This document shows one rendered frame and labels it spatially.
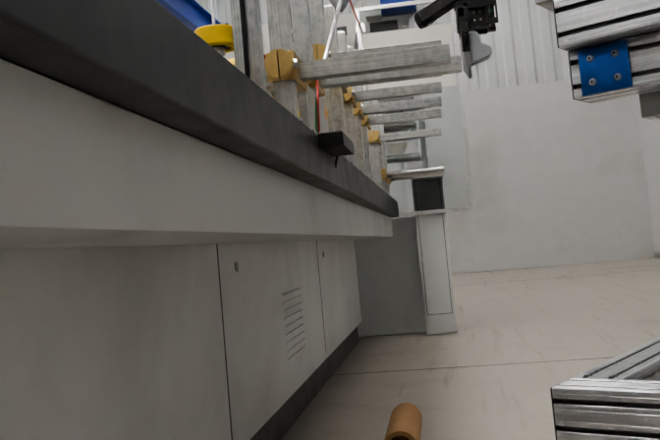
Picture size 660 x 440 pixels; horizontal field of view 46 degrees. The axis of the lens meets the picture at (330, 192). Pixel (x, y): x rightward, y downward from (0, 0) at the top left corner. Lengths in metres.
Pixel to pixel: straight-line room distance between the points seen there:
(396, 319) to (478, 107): 6.66
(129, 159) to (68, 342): 0.38
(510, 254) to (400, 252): 6.35
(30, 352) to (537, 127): 9.96
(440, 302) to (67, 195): 3.65
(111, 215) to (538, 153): 10.09
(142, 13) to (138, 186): 0.15
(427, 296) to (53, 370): 3.31
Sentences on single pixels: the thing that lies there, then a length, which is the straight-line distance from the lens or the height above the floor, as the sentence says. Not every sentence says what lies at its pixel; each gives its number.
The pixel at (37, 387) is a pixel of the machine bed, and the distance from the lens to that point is 0.92.
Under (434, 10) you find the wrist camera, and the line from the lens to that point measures 1.66.
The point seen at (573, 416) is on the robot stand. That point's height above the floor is 0.18.
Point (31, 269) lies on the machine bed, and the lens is 0.92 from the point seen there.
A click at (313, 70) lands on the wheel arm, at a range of 1.40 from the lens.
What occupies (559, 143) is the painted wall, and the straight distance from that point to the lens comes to 10.65.
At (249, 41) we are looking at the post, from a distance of 1.12.
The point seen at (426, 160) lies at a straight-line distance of 4.12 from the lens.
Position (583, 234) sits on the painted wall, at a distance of 10.63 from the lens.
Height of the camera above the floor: 0.49
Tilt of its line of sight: 4 degrees up
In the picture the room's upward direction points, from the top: 5 degrees counter-clockwise
